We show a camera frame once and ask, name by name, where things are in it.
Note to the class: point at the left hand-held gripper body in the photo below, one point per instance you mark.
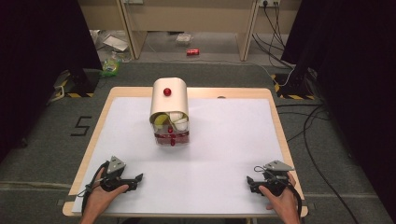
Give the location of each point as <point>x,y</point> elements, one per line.
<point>115,165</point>

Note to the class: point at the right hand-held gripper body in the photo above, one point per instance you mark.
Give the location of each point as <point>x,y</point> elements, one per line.
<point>277,179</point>

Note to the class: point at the clear drawer with red knob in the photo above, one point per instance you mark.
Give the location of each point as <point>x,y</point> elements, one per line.
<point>171,138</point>

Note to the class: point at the pile of coffee capsules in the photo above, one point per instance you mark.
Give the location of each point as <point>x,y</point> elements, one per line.
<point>176,117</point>

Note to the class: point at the cream capsule dispenser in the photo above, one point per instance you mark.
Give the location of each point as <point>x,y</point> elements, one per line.
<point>169,101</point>

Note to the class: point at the person's right hand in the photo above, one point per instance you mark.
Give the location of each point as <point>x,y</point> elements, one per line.
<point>286,203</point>

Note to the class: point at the person's left hand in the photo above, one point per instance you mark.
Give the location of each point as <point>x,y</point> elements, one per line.
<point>99,199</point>

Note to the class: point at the white paper sheet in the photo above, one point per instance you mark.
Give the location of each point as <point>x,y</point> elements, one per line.
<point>218,149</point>

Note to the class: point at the black stand base striped tape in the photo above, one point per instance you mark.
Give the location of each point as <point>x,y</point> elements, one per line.
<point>79,84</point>
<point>289,87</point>

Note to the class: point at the dark round table grommet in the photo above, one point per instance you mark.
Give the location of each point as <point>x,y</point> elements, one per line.
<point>221,97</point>

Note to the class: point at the green plastic bag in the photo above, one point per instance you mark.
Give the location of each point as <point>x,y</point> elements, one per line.
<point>110,66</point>

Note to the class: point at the crumpled white plastic wrapping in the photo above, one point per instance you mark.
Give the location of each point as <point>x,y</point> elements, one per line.
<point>113,42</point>

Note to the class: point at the black curtain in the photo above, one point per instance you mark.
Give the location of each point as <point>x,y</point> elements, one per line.
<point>358,77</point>
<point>34,62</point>

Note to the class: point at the red drink can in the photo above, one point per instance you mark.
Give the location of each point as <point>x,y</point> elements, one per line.
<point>192,51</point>

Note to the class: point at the clear plastic package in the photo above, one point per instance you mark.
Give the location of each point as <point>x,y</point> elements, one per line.
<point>183,39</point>

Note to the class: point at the beige wooden desk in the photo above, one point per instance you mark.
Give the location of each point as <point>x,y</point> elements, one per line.
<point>186,14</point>

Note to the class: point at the white wall socket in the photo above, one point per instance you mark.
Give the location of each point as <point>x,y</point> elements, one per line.
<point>269,2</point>

